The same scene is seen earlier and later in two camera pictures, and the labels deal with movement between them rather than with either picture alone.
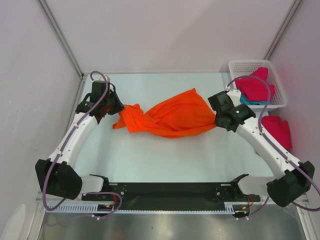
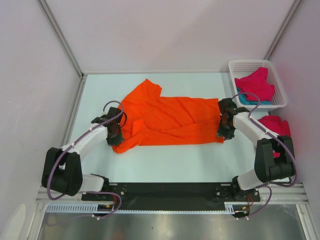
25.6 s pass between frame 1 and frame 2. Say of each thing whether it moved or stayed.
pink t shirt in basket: stayed
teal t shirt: stayed
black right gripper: moved
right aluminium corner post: stayed
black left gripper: moved
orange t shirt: moved
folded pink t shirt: stayed
